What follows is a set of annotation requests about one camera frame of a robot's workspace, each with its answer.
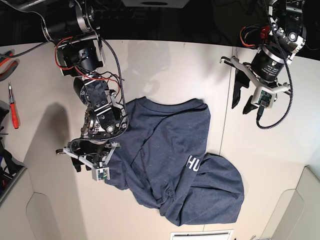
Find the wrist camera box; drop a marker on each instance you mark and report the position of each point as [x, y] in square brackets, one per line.
[263, 96]
[101, 174]

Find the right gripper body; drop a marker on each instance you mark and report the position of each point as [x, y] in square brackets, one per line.
[97, 153]

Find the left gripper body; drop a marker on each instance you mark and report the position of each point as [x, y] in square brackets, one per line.
[262, 71]

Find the orange-handled screwdriver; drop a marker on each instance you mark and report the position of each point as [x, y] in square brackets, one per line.
[14, 116]

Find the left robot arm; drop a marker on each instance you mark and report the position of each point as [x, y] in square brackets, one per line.
[280, 40]

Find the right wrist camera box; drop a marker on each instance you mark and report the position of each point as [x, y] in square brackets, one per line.
[101, 174]

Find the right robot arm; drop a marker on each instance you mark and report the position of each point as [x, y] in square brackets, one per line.
[78, 52]

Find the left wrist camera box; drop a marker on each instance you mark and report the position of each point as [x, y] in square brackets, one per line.
[263, 96]

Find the blue-grey t-shirt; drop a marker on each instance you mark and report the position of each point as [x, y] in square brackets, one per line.
[163, 161]

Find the red-handled pliers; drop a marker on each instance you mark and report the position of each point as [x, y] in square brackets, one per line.
[11, 66]

